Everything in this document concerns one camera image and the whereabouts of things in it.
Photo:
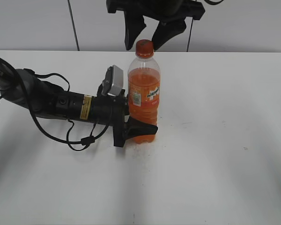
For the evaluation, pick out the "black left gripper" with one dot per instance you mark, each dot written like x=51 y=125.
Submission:
x=111 y=110

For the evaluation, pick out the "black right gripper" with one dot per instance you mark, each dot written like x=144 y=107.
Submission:
x=166 y=11

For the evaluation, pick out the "orange bottle cap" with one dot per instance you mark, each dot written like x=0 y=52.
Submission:
x=144 y=48

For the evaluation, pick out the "orange Mirinda soda bottle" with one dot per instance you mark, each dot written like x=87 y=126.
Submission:
x=144 y=89

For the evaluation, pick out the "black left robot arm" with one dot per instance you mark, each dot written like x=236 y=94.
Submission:
x=46 y=100

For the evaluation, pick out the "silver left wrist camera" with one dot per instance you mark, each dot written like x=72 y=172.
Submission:
x=113 y=81

